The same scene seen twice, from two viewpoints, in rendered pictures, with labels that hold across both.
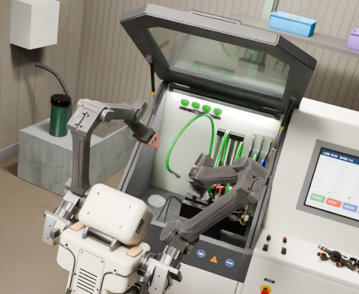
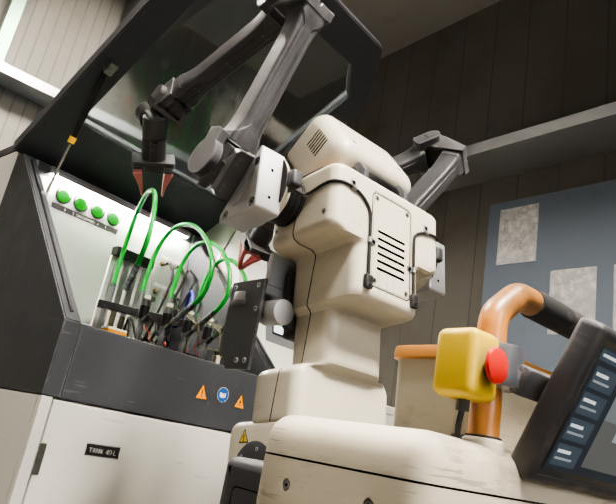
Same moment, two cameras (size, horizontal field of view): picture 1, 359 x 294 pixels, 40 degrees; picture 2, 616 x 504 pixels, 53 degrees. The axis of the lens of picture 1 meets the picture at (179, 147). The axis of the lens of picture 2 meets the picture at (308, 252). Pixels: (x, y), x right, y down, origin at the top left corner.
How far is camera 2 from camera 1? 2.05 m
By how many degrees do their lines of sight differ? 71
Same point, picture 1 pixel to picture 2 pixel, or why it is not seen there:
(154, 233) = (152, 365)
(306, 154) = (262, 267)
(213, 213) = (434, 187)
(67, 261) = (357, 218)
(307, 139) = not seen: hidden behind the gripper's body
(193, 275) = (208, 447)
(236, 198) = (457, 164)
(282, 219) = not seen: hidden behind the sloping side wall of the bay
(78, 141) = (310, 28)
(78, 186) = (257, 131)
